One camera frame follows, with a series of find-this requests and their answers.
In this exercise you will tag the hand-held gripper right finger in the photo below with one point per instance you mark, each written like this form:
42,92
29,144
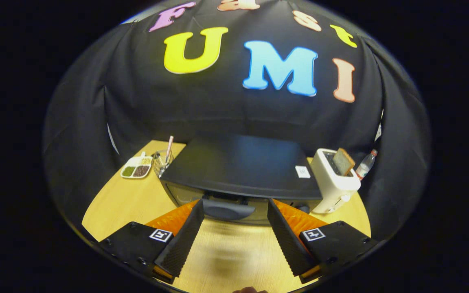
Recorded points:
287,244

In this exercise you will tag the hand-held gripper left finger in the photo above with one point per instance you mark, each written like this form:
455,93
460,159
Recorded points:
182,244

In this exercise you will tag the black toaster oven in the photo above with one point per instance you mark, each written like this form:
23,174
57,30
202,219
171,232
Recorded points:
238,162

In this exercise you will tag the white bread toaster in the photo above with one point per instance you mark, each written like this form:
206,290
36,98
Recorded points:
332,187

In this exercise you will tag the white divided bean dish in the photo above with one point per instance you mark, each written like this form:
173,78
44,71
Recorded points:
136,169

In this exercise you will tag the pink pen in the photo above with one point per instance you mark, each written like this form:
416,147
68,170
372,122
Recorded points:
169,146

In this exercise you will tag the toasted bread slice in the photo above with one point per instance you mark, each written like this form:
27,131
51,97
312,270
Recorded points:
343,162

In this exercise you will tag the clear plastic water bottle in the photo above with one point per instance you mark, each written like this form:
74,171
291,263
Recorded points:
365,166

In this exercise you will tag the black backdrop cloth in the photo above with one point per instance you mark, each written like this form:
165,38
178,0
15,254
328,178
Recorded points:
218,110

